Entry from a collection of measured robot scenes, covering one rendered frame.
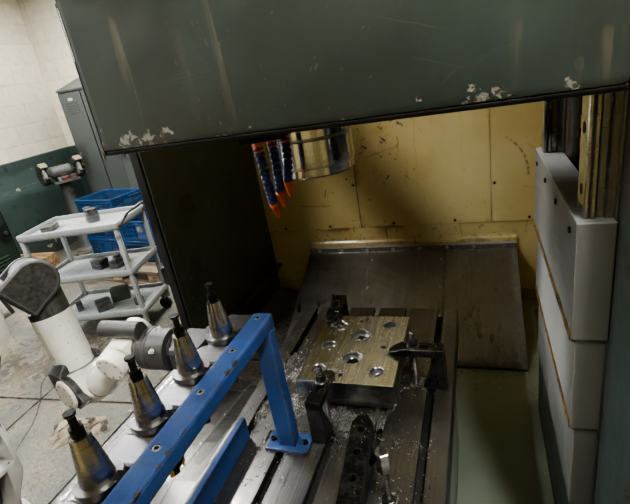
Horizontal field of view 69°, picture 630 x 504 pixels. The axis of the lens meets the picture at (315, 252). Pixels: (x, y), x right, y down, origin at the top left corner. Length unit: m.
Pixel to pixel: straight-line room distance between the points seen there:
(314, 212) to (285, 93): 1.53
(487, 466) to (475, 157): 1.10
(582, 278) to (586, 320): 0.07
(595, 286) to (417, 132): 1.30
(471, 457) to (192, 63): 1.18
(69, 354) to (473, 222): 1.51
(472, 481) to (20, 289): 1.17
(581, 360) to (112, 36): 0.78
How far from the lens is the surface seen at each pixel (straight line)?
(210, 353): 0.86
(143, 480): 0.66
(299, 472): 1.04
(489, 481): 1.38
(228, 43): 0.61
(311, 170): 0.86
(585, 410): 0.85
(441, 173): 1.94
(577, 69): 0.55
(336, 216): 2.06
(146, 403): 0.72
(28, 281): 1.20
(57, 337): 1.24
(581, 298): 0.73
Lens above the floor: 1.65
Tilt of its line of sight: 22 degrees down
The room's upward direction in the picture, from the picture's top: 10 degrees counter-clockwise
